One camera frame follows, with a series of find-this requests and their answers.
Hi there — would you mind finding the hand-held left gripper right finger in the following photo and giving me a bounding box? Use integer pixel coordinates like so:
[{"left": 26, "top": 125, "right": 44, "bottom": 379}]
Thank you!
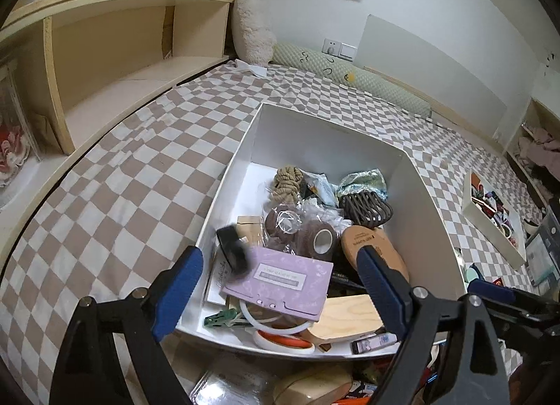
[{"left": 355, "top": 244, "right": 512, "bottom": 405}]

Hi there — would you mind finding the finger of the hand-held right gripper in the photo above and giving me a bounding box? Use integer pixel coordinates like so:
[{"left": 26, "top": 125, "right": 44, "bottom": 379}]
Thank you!
[{"left": 466, "top": 279, "right": 560, "bottom": 331}]

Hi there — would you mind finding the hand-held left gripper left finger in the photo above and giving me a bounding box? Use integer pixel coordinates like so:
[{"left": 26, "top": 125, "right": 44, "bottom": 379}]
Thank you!
[{"left": 50, "top": 245, "right": 205, "bottom": 405}]

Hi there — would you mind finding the small black item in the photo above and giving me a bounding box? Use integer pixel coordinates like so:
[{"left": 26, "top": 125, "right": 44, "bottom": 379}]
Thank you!
[{"left": 216, "top": 225, "right": 250, "bottom": 277}]

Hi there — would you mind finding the lavender box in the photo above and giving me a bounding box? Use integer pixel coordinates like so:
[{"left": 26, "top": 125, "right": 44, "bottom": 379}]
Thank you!
[{"left": 219, "top": 247, "right": 334, "bottom": 322}]

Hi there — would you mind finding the white cardboard box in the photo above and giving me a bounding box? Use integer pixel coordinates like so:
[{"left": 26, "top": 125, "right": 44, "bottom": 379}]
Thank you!
[{"left": 173, "top": 102, "right": 467, "bottom": 362}]

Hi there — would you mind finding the light wooden board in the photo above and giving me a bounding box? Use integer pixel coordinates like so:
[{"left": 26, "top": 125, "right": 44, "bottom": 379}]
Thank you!
[{"left": 306, "top": 294, "right": 386, "bottom": 342}]

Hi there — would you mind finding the green clothespin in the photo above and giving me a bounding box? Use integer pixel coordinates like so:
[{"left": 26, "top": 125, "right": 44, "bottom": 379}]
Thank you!
[{"left": 203, "top": 310, "right": 250, "bottom": 329}]

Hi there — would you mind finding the small dark rectangular gadget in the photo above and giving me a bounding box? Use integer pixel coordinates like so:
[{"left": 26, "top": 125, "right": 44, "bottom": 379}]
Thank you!
[{"left": 350, "top": 332, "right": 399, "bottom": 355}]

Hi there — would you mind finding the round wooden hairbrush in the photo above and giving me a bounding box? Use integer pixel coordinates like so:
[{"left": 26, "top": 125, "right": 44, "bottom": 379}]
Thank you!
[{"left": 340, "top": 225, "right": 411, "bottom": 285}]

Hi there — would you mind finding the white tray of trinkets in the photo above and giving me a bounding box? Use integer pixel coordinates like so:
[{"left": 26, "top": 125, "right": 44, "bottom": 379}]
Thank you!
[{"left": 461, "top": 171, "right": 527, "bottom": 270}]

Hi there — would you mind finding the clear plastic storage bin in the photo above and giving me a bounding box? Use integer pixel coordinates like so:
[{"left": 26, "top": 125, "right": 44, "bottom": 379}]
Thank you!
[{"left": 523, "top": 208, "right": 560, "bottom": 285}]

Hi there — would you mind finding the brown claw hair clip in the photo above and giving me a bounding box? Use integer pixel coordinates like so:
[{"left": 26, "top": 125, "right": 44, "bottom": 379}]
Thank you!
[{"left": 339, "top": 192, "right": 393, "bottom": 227}]

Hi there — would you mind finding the bag of brown tape rolls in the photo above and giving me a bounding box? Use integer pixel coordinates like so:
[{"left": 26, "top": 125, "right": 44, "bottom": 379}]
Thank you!
[{"left": 264, "top": 204, "right": 353, "bottom": 263}]

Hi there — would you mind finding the white and orange tape roll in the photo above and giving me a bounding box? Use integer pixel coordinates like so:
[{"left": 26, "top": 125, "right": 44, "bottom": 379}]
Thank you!
[{"left": 255, "top": 330, "right": 316, "bottom": 355}]

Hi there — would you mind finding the clear plastic packet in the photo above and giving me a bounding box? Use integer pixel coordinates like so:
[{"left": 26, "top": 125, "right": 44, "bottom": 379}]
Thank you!
[{"left": 190, "top": 368, "right": 281, "bottom": 405}]

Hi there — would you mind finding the checkered bed blanket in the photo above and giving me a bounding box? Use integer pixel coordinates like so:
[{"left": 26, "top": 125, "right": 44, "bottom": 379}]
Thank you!
[{"left": 0, "top": 57, "right": 547, "bottom": 405}]

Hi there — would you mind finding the green patterned pouch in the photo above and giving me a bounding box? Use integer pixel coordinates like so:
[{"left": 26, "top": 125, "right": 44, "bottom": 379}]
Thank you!
[{"left": 337, "top": 169, "right": 388, "bottom": 200}]

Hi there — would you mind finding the beige glasses case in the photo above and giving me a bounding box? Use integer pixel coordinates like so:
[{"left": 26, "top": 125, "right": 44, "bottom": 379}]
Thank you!
[{"left": 271, "top": 376, "right": 354, "bottom": 405}]

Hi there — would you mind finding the heap of pink clothes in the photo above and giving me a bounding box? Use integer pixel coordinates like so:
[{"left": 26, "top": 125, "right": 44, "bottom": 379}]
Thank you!
[{"left": 516, "top": 125, "right": 560, "bottom": 170}]

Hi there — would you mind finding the wooden wardrobe shelf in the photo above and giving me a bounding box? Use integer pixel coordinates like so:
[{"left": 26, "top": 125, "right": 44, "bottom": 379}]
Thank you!
[{"left": 503, "top": 99, "right": 560, "bottom": 213}]

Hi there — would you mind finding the green bolster pillow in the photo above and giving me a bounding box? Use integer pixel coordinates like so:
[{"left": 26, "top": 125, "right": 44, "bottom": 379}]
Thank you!
[{"left": 271, "top": 41, "right": 433, "bottom": 119}]

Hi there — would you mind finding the doll in clear case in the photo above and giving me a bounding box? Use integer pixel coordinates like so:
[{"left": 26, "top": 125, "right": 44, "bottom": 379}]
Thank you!
[{"left": 0, "top": 59, "right": 42, "bottom": 187}]

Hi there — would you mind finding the white crumpled tissue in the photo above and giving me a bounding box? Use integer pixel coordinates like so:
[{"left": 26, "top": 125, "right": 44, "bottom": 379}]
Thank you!
[{"left": 234, "top": 59, "right": 268, "bottom": 79}]

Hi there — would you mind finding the wooden shelf unit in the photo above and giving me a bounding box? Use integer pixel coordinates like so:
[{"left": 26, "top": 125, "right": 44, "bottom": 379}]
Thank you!
[{"left": 0, "top": 0, "right": 237, "bottom": 231}]

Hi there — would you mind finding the fluffy white pillow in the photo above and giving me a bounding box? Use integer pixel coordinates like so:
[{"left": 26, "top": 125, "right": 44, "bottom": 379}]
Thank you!
[{"left": 231, "top": 0, "right": 277, "bottom": 65}]

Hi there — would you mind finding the white plastic ring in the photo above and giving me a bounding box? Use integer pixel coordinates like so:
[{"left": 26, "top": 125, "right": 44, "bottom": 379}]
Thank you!
[{"left": 240, "top": 300, "right": 316, "bottom": 335}]

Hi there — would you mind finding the beige knotted rope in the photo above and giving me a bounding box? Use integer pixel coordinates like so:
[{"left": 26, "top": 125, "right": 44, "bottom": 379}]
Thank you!
[{"left": 272, "top": 166, "right": 305, "bottom": 205}]

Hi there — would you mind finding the white wall panel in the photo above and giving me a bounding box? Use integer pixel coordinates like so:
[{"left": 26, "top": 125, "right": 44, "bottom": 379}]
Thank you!
[{"left": 356, "top": 14, "right": 510, "bottom": 135}]

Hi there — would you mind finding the white wall socket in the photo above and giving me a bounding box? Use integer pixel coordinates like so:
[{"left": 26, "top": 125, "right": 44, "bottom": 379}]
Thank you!
[{"left": 323, "top": 38, "right": 357, "bottom": 60}]

